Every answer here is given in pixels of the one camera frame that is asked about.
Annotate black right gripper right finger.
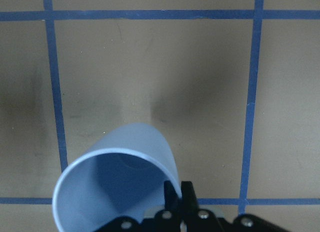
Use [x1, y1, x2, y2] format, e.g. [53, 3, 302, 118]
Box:
[181, 181, 198, 218]

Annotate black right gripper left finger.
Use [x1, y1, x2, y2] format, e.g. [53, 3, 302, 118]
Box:
[163, 180, 180, 217]

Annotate light blue plastic cup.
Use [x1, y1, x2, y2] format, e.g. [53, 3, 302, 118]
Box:
[52, 123, 182, 231]

